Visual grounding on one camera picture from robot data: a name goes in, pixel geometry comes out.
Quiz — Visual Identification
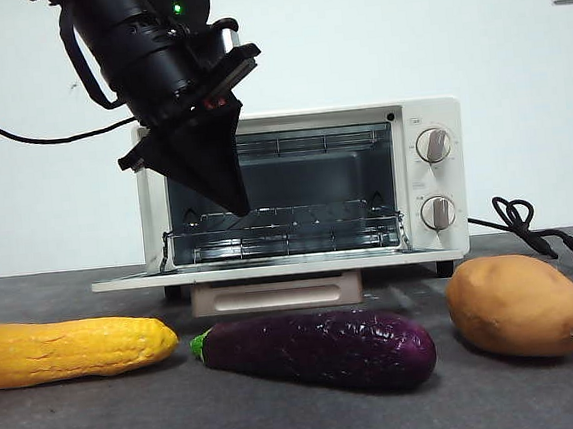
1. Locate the glass oven door beige handle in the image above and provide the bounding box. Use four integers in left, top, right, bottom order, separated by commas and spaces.
90, 242, 470, 328

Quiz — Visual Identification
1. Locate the brown potato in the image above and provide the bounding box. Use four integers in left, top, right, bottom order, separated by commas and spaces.
443, 248, 573, 367

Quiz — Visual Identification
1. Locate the beige oven knob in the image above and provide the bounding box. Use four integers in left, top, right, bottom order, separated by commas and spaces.
418, 193, 458, 233
414, 126, 454, 166

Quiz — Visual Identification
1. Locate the white Toshiba toaster oven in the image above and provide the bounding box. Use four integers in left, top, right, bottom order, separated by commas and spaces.
130, 96, 475, 304

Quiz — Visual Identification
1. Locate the yellow corn cob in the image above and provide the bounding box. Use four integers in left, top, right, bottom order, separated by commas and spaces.
0, 307, 183, 390

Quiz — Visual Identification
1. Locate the purple eggplant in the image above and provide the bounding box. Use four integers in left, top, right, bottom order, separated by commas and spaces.
188, 301, 440, 398

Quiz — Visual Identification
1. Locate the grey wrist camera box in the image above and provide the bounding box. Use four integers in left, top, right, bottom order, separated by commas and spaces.
206, 18, 243, 55

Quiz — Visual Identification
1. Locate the metal wire oven rack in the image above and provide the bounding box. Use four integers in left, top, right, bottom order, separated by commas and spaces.
158, 194, 412, 275

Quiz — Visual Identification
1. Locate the looped black arm cable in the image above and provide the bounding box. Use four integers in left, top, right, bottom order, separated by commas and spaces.
54, 0, 126, 114

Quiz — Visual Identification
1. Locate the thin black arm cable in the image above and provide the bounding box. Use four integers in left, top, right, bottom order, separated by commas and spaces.
0, 74, 139, 149

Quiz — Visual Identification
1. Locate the black power cable with plug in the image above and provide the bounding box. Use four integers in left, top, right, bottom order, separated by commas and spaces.
465, 190, 573, 288

